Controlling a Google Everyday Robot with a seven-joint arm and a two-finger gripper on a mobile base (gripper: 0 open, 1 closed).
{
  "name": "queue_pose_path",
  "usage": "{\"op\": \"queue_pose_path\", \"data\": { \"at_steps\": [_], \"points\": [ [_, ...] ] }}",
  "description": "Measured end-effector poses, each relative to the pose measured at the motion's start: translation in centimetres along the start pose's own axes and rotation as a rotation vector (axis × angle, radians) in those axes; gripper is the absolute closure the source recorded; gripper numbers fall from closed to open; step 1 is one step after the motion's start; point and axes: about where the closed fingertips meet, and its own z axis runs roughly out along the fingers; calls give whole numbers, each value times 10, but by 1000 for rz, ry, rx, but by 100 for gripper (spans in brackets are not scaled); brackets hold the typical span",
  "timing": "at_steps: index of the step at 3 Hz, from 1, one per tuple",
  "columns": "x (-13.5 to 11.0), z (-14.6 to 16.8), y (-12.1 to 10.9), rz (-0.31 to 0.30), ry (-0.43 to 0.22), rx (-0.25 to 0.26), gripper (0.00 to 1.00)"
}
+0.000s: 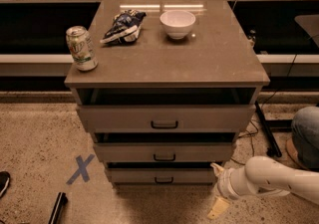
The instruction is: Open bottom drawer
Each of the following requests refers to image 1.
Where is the brown shoe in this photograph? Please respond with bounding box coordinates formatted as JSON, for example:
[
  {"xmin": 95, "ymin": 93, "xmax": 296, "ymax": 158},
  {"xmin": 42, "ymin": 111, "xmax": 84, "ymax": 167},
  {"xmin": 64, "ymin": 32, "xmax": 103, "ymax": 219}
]
[{"xmin": 286, "ymin": 138, "xmax": 307, "ymax": 169}]

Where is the black bar bottom left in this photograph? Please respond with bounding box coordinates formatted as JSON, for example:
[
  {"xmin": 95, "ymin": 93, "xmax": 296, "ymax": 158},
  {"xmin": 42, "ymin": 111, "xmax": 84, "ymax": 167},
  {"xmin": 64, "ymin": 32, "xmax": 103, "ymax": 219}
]
[{"xmin": 48, "ymin": 192, "xmax": 68, "ymax": 224}]

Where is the grey drawer cabinet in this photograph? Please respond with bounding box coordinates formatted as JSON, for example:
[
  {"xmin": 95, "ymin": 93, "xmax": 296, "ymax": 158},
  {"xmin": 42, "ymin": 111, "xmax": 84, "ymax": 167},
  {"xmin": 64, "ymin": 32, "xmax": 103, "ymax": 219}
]
[{"xmin": 64, "ymin": 0, "xmax": 271, "ymax": 189}]

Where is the blue chip bag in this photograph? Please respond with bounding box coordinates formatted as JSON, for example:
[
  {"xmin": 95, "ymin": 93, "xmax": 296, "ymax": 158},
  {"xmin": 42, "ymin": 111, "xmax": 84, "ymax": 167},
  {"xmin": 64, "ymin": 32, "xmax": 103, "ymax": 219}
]
[{"xmin": 101, "ymin": 9, "xmax": 147, "ymax": 45}]

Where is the black shoe at left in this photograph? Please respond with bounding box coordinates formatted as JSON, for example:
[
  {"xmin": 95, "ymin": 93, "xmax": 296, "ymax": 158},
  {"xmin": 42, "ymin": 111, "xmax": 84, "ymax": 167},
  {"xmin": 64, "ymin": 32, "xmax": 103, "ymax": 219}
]
[{"xmin": 0, "ymin": 171, "xmax": 10, "ymax": 198}]

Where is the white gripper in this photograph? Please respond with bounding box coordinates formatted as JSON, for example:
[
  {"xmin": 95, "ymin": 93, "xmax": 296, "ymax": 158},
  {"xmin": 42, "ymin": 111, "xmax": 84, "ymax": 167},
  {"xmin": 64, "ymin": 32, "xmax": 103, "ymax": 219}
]
[{"xmin": 207, "ymin": 162, "xmax": 239, "ymax": 219}]

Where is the black floor cable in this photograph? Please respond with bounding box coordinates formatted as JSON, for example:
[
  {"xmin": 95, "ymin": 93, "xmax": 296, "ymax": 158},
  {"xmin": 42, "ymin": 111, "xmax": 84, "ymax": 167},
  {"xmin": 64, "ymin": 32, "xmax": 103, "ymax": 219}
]
[{"xmin": 230, "ymin": 35, "xmax": 319, "ymax": 166}]

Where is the blue tape cross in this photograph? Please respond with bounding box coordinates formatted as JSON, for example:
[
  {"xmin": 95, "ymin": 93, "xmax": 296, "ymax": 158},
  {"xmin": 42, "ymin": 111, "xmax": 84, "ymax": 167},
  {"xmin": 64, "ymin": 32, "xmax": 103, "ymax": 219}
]
[{"xmin": 67, "ymin": 154, "xmax": 95, "ymax": 185}]

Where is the white bowl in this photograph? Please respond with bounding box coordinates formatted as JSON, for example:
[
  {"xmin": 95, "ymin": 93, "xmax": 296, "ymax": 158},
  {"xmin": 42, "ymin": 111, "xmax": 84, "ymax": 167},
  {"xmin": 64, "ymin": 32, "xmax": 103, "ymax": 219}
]
[{"xmin": 159, "ymin": 10, "xmax": 196, "ymax": 40}]

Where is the green soda can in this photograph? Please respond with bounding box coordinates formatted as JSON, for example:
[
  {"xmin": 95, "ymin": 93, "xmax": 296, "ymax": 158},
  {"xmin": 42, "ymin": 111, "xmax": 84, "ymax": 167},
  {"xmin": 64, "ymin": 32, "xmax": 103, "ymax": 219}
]
[{"xmin": 66, "ymin": 26, "xmax": 98, "ymax": 72}]

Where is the black stand leg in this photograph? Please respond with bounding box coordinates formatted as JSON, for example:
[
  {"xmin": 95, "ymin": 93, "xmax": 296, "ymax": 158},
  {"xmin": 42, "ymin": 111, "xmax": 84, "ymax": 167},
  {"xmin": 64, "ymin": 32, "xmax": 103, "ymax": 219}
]
[{"xmin": 255, "ymin": 102, "xmax": 282, "ymax": 157}]

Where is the person leg in jeans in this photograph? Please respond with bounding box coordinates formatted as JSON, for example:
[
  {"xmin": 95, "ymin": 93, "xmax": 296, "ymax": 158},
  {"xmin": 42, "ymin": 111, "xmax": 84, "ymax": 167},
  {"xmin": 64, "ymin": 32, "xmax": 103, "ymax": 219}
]
[{"xmin": 292, "ymin": 107, "xmax": 319, "ymax": 170}]

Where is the grey drawer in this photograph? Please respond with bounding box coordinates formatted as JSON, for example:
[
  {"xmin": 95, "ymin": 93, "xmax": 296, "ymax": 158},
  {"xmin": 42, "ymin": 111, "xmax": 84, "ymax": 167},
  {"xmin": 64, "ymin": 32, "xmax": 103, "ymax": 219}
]
[
  {"xmin": 77, "ymin": 105, "xmax": 255, "ymax": 132},
  {"xmin": 105, "ymin": 168, "xmax": 216, "ymax": 184},
  {"xmin": 94, "ymin": 143, "xmax": 234, "ymax": 162}
]

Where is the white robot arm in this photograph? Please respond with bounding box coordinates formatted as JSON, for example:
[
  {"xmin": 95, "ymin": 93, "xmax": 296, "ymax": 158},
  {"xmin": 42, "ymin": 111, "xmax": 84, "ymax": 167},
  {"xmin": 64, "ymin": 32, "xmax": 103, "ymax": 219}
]
[{"xmin": 207, "ymin": 156, "xmax": 319, "ymax": 219}]

